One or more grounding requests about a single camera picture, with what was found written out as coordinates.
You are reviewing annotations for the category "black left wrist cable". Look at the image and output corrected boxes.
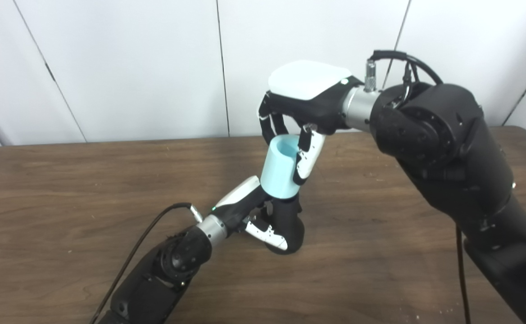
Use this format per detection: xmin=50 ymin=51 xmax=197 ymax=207
xmin=88 ymin=202 xmax=204 ymax=324

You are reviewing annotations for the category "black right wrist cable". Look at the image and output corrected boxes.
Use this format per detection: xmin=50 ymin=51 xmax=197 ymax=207
xmin=364 ymin=49 xmax=471 ymax=324

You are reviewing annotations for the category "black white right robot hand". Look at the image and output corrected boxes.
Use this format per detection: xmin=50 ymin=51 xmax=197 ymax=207
xmin=257 ymin=60 xmax=365 ymax=186

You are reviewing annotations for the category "black funnel-shaped nozzle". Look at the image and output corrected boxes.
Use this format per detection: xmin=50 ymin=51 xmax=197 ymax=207
xmin=263 ymin=193 xmax=305 ymax=256

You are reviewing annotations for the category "light-blue short hose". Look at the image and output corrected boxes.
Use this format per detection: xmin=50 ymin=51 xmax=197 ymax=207
xmin=260 ymin=134 xmax=306 ymax=199

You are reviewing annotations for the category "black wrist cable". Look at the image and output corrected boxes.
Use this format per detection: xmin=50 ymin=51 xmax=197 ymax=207
xmin=88 ymin=202 xmax=204 ymax=324
xmin=364 ymin=49 xmax=471 ymax=324

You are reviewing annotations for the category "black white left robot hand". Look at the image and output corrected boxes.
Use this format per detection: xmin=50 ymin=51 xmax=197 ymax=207
xmin=212 ymin=175 xmax=289 ymax=252

